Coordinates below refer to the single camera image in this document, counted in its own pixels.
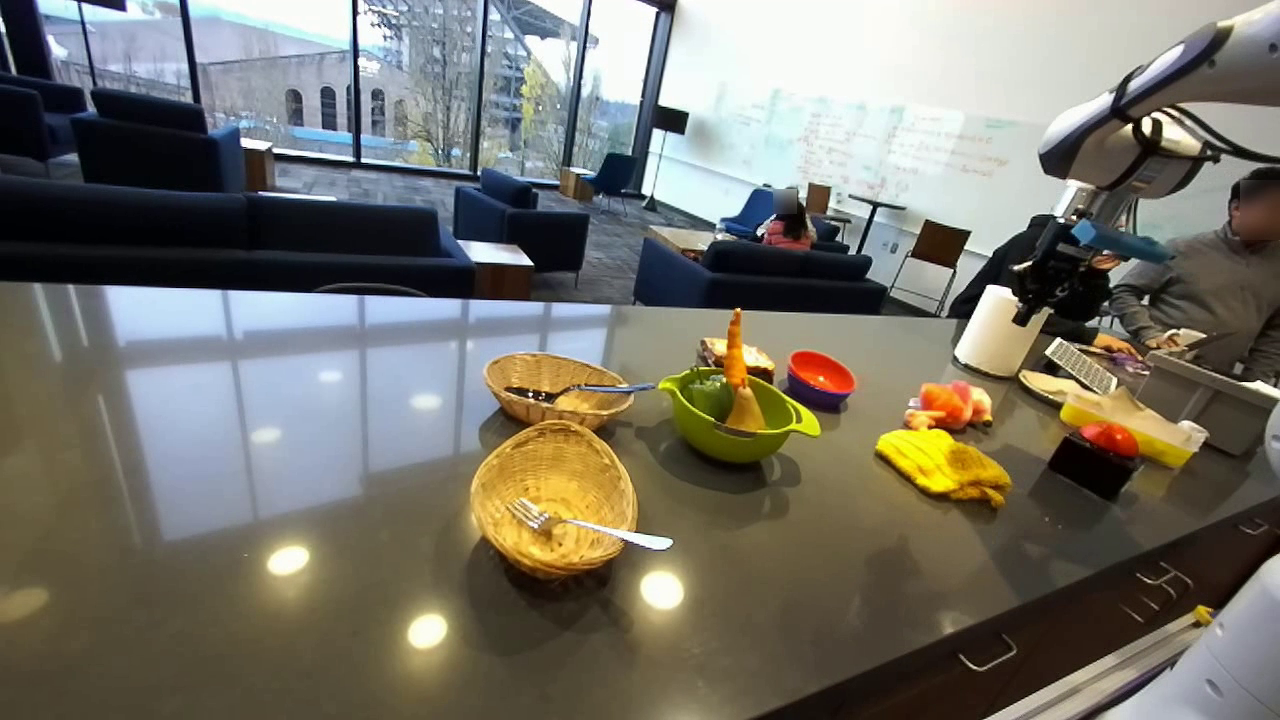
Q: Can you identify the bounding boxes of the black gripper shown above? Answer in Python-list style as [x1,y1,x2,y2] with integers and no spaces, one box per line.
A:
[1008,218,1117,328]

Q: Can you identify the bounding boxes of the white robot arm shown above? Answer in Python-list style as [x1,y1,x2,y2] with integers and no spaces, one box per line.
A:
[1011,0,1280,325]

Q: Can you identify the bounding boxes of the white paper towel roll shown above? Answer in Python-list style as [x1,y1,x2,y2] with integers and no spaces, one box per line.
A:
[950,286,1049,376]

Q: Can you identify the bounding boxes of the wooden chair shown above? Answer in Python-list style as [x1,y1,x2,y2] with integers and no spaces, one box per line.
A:
[900,220,966,311]

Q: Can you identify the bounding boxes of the pink flamingo plush toy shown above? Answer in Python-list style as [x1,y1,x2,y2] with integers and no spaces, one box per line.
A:
[904,381,990,431]

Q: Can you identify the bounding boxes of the person in grey sweater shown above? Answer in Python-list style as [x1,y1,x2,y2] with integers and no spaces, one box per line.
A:
[1106,167,1280,386]

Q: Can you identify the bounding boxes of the clear yellow-lidded container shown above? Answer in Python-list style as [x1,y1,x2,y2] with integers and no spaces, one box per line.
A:
[1060,392,1206,470]

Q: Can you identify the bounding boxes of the yellow knitted cloth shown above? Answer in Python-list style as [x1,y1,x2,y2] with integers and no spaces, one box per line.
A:
[876,430,1011,508]

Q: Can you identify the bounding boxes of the red and blue bowl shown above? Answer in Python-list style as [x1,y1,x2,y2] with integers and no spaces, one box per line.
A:
[783,347,856,414]

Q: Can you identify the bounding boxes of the orange toy carrot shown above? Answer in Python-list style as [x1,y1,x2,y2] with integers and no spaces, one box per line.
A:
[725,311,764,437]

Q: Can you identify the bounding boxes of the toy bread slice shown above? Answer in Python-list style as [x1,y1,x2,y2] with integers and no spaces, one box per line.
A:
[695,335,777,381]

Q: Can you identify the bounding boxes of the green plastic bowl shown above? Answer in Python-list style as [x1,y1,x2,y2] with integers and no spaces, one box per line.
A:
[659,370,821,463]

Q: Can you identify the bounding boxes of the silver spoon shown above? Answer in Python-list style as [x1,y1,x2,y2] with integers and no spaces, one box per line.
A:
[504,386,657,406]

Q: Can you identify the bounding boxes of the small round wicker basket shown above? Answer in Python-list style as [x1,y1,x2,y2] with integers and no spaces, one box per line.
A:
[483,354,631,430]

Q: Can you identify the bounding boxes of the large oval wicker basket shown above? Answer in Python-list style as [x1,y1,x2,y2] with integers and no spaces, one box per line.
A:
[468,419,639,582]

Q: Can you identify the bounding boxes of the dark blue armchair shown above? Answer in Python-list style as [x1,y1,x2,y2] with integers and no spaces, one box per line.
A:
[451,167,587,272]

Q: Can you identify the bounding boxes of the silver fork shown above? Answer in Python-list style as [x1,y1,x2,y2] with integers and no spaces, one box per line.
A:
[512,502,676,554]

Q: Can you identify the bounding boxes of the dark blue sofa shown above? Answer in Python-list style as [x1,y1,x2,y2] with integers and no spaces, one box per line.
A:
[0,178,475,296]

